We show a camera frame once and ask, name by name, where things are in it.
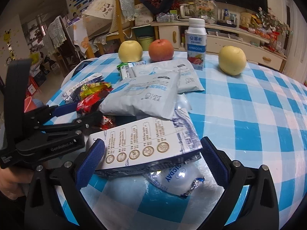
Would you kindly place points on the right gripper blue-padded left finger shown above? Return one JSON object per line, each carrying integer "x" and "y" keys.
{"x": 43, "y": 208}

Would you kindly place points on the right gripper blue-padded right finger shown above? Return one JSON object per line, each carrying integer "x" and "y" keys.
{"x": 260, "y": 207}

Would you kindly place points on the red snack bag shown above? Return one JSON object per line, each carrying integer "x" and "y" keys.
{"x": 90, "y": 101}

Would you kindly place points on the clear plastic wipes packet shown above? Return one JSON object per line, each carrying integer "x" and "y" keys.
{"x": 180, "y": 180}

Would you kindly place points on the small red candy wrapper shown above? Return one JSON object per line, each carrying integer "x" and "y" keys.
{"x": 107, "y": 122}

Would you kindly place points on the green white snack wrapper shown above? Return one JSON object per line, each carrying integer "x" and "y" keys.
{"x": 123, "y": 68}

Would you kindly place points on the large white blue pouch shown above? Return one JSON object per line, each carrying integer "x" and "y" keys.
{"x": 141, "y": 96}

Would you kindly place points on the pink plastic trash bin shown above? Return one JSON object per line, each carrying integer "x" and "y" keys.
{"x": 29, "y": 105}

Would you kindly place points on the yellow chip bag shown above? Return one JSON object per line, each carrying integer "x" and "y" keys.
{"x": 89, "y": 89}

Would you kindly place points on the person's left hand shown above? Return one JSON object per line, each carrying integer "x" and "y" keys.
{"x": 11, "y": 179}

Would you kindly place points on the dark wooden chair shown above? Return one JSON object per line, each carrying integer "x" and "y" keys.
{"x": 65, "y": 50}

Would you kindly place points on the left yellow apple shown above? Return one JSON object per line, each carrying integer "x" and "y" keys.
{"x": 130, "y": 51}

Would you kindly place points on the yellow apple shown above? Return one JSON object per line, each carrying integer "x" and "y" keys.
{"x": 130, "y": 51}
{"x": 232, "y": 60}

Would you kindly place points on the beige canvas tote bag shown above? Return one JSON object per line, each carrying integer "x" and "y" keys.
{"x": 98, "y": 17}

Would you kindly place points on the wooden chair with bag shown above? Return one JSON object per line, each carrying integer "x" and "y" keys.
{"x": 123, "y": 18}

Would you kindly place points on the green waste bin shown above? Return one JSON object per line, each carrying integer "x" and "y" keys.
{"x": 145, "y": 41}

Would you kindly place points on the right yellow apple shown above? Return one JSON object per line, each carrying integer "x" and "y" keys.
{"x": 232, "y": 60}

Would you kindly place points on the red apple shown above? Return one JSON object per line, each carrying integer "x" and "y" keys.
{"x": 161, "y": 50}

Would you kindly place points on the cream tv cabinet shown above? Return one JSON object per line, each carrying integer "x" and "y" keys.
{"x": 253, "y": 45}

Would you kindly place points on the white yogurt drink bottle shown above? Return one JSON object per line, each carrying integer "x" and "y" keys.
{"x": 196, "y": 38}

